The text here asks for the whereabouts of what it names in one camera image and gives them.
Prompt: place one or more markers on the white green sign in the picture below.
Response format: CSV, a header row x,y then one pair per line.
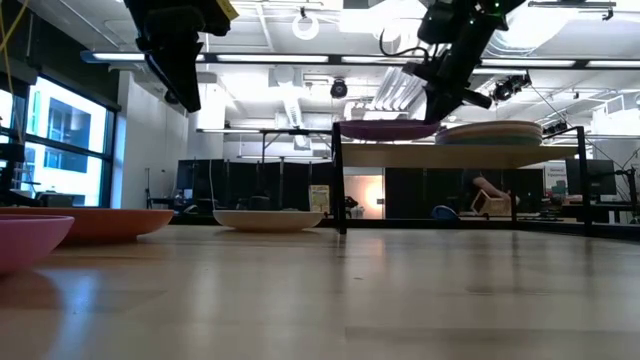
x,y
555,180

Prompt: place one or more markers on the orange plate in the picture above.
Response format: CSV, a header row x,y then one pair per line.
x,y
120,222

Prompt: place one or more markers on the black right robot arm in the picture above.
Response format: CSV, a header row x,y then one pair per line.
x,y
500,6

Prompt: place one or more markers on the black desktop device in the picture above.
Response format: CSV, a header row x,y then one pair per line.
x,y
351,202

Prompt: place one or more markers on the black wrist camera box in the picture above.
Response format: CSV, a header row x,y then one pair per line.
x,y
440,22

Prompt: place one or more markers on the yellow printed box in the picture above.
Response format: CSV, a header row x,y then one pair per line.
x,y
319,198

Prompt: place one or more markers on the yellow tag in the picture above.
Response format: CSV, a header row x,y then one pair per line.
x,y
227,9

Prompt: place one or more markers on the blue rounded object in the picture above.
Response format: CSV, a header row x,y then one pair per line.
x,y
445,213

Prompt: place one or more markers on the person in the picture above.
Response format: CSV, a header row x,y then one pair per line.
x,y
487,186

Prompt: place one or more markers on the black ceiling spotlight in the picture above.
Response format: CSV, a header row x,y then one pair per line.
x,y
502,91
338,89
555,127

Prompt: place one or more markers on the black monitor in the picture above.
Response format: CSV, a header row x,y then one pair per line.
x,y
590,177

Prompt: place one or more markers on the large window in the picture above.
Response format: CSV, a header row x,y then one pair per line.
x,y
65,125

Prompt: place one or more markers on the overhead LED light bar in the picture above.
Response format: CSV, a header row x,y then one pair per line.
x,y
270,58

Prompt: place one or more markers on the black equipment stand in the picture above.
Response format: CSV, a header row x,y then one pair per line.
x,y
10,170

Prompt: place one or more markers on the wooden shelf with black frame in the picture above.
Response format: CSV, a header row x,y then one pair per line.
x,y
450,156

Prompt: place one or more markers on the wooden crate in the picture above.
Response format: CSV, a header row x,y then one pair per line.
x,y
492,205

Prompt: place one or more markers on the pink plate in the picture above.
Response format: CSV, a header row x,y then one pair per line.
x,y
30,242

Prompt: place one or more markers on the black background frame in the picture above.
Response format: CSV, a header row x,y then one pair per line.
x,y
280,131

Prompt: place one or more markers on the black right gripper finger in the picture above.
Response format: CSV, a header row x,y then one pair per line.
x,y
431,102
447,107

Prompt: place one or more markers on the purple plate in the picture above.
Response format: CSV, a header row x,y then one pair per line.
x,y
385,131

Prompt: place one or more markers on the black partition wall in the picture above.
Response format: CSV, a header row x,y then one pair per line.
x,y
240,182
425,190

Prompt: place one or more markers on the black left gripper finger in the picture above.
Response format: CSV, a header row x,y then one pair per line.
x,y
167,75
190,75

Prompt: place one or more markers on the dark background cabinet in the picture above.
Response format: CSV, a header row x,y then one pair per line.
x,y
55,200

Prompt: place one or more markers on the teal plate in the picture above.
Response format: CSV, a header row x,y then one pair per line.
x,y
490,141

